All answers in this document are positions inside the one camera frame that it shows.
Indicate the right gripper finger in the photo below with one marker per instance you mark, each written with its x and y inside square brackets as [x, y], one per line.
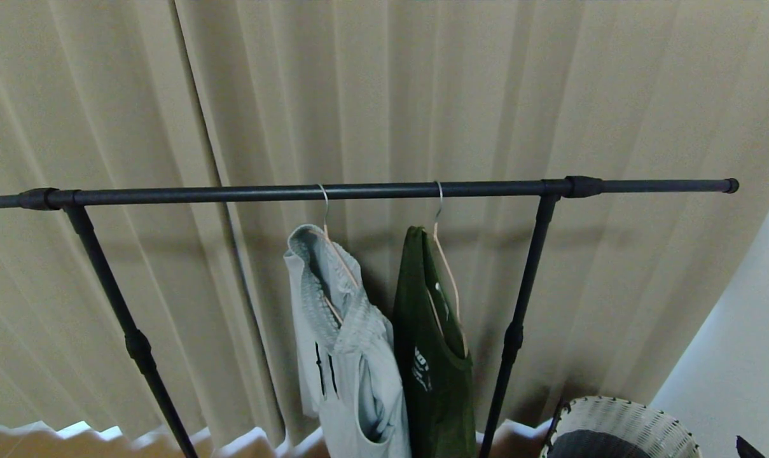
[748, 449]

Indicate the green garment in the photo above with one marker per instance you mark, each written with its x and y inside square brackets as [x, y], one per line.
[435, 381]

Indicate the pink clothes hanger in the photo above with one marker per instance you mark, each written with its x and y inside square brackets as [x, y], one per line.
[324, 216]
[439, 210]

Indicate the pale grey shorts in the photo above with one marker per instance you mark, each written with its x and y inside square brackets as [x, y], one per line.
[359, 381]

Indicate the white laundry basket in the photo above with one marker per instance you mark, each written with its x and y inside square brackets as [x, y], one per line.
[619, 416]

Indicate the black clothes rack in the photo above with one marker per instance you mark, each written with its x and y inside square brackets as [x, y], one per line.
[295, 191]

